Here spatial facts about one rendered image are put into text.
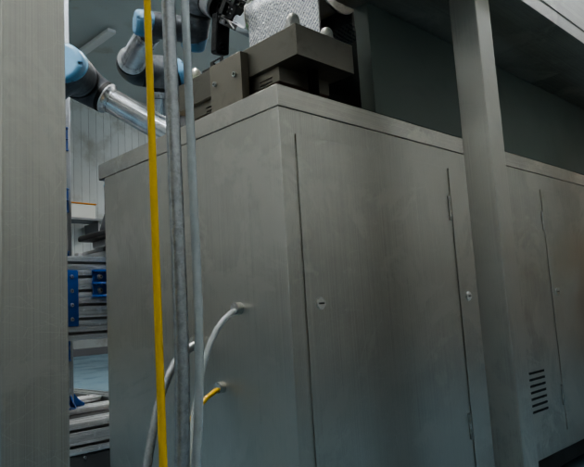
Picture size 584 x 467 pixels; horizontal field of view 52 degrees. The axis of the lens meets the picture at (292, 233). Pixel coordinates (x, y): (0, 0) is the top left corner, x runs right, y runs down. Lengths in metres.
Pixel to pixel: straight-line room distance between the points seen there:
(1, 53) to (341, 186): 0.68
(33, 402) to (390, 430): 0.76
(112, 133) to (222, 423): 10.36
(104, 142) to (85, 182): 0.84
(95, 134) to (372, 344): 10.25
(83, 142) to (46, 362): 10.51
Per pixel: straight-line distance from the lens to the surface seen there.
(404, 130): 1.33
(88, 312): 2.06
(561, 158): 2.07
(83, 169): 10.93
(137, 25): 1.86
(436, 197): 1.38
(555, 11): 1.64
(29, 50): 0.63
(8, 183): 0.58
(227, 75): 1.25
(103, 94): 1.91
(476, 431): 1.45
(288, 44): 1.16
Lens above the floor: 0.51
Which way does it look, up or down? 7 degrees up
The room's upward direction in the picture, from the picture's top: 3 degrees counter-clockwise
